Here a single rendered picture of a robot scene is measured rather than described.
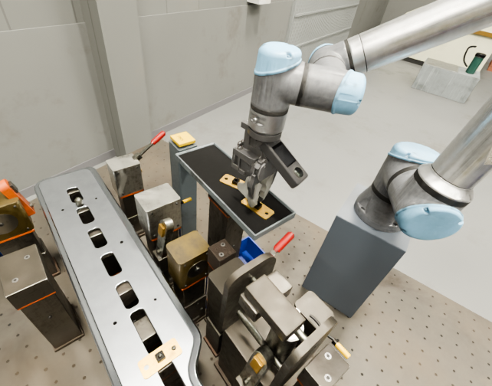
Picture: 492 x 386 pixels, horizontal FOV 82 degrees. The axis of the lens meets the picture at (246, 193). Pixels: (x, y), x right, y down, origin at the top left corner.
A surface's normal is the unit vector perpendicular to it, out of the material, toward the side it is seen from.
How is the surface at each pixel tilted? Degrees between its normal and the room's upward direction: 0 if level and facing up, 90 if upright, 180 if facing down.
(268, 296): 0
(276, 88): 90
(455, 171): 86
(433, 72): 90
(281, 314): 0
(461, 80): 90
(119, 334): 0
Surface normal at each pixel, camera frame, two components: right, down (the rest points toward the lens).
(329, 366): 0.12, -0.74
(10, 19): 0.81, 0.46
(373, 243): -0.57, 0.50
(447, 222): -0.20, 0.73
